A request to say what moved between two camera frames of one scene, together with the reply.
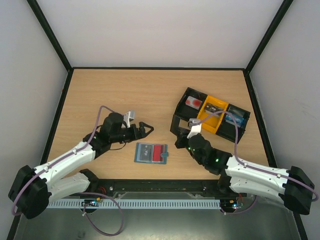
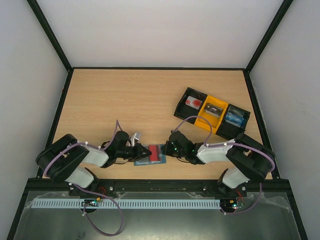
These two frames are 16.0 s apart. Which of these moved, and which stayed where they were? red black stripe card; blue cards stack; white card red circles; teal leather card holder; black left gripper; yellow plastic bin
Moved: black left gripper; red black stripe card
Stayed: white card red circles; teal leather card holder; yellow plastic bin; blue cards stack
